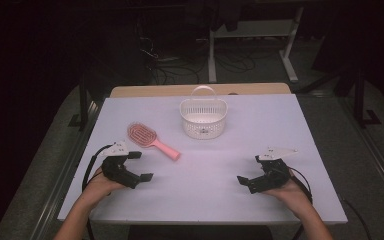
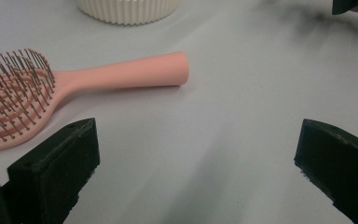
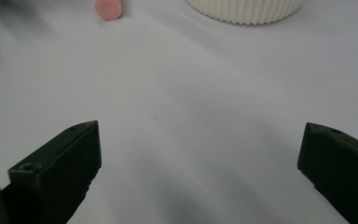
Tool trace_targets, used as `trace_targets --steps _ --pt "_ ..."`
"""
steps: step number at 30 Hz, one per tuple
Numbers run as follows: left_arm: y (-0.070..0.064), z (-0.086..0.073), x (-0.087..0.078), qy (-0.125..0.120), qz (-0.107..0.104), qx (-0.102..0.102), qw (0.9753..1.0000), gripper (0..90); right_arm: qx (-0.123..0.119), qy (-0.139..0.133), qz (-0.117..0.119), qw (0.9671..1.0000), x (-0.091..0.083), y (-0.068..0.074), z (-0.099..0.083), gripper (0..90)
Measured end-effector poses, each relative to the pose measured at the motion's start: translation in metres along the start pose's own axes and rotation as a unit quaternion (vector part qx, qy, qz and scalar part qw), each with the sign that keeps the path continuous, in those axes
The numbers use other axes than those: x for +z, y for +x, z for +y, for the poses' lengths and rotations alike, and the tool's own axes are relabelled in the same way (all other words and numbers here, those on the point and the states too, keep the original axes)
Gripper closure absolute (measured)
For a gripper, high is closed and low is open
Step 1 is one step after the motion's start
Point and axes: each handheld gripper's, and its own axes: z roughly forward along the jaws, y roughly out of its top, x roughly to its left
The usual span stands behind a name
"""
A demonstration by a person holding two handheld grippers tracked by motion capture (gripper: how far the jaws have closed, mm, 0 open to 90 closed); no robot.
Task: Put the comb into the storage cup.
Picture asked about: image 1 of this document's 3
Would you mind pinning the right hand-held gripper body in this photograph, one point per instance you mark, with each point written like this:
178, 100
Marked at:
271, 175

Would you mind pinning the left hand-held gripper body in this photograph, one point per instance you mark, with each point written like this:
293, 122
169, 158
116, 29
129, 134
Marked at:
116, 169

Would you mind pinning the pink hairbrush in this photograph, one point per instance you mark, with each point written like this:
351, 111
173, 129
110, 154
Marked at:
145, 136

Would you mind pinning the white perforated plastic basket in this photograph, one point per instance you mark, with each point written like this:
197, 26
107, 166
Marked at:
204, 125

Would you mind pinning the person's left hand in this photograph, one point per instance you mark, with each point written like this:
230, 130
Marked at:
98, 185

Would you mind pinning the person's right hand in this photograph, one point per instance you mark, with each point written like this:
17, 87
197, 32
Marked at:
290, 195

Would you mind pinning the black metal stand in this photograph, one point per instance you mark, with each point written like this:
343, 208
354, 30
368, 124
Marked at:
83, 106
360, 100

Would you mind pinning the wooden table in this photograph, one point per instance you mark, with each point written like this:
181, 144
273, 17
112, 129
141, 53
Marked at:
166, 90

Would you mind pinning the aluminium rail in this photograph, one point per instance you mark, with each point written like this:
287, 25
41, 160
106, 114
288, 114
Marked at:
63, 173
376, 153

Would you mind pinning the white metal desk frame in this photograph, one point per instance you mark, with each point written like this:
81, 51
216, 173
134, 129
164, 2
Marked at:
253, 28

